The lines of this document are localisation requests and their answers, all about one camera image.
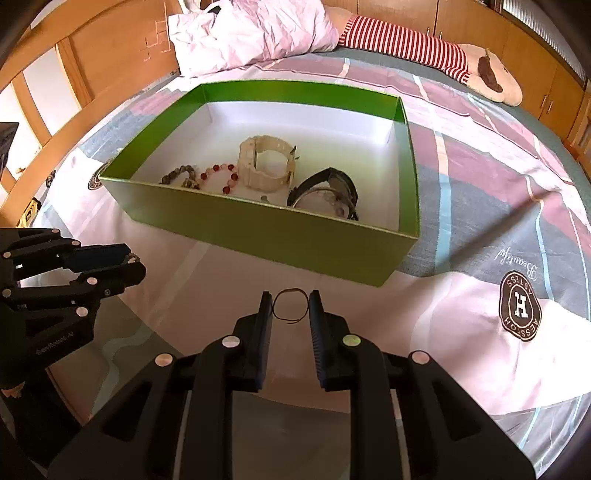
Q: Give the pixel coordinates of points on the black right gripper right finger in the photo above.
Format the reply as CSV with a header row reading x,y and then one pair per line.
x,y
351,363

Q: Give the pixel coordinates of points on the black wrist watch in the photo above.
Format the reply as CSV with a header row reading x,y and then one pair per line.
x,y
339,187

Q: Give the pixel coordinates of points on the striped plush toy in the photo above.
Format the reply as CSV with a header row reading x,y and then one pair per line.
x,y
473,66

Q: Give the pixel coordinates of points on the thin metal bangle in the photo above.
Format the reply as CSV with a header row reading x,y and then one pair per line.
x,y
326,201

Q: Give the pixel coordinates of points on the wooden headboard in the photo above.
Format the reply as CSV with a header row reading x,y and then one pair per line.
x,y
74,63

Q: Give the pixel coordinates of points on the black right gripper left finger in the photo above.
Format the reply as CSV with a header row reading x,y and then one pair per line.
x,y
230,364

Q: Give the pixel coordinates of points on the green cardboard box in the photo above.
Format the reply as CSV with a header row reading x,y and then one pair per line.
x,y
180,174

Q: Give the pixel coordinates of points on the white wrist watch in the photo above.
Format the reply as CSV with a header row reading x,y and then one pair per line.
x,y
266,163

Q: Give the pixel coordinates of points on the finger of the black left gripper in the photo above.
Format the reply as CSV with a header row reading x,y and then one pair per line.
x,y
27,252
84,292

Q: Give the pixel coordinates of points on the patterned bed sheet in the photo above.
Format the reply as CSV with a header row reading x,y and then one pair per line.
x,y
497,290

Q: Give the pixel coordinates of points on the pink pillow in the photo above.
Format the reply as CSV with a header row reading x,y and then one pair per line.
x,y
232,34

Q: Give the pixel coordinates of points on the wooden wardrobe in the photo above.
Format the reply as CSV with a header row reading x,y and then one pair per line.
x,y
553,92

